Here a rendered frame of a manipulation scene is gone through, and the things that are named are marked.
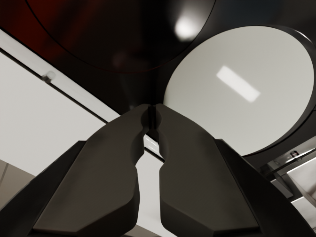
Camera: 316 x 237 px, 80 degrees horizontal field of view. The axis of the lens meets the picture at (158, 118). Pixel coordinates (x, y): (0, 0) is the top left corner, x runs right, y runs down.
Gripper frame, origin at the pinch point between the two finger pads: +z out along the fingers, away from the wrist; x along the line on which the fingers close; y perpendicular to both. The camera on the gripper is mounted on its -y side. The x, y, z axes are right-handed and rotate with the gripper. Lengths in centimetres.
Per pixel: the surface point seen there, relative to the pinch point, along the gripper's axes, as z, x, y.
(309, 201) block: 0.6, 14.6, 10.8
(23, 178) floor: 91, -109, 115
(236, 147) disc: 1.2, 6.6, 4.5
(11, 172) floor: 91, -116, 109
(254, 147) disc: 1.2, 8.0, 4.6
